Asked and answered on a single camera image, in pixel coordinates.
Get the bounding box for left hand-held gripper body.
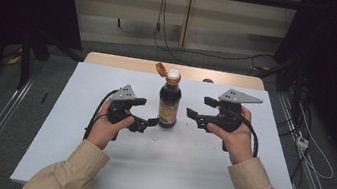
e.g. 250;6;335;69
105;81;140;128

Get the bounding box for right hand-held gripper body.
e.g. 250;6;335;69
213;86;265;138

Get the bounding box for dark soy sauce bottle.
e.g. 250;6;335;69
146;61;187;131

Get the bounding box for person's right hand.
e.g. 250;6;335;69
201;101;261;169

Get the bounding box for person's left hand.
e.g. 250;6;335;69
85;97;139;155

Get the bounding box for white table sheet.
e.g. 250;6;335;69
9;53;317;189

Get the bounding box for white power strip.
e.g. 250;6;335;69
295;135;312;152

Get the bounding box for black metal stand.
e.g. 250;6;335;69
15;26;38;92

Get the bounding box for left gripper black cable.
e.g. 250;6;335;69
82;85;120;144

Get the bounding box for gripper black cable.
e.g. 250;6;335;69
233;112;264;159
82;85;120;144

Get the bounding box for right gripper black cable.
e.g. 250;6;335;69
233;112;264;159

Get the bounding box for black floor cable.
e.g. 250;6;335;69
191;43;275;70

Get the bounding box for black socket cable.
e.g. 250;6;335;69
152;0;205;68
150;0;185;56

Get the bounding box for white wall conduit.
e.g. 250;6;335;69
179;0;194;50

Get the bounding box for white floor cable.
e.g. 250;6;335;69
288;103;337;182

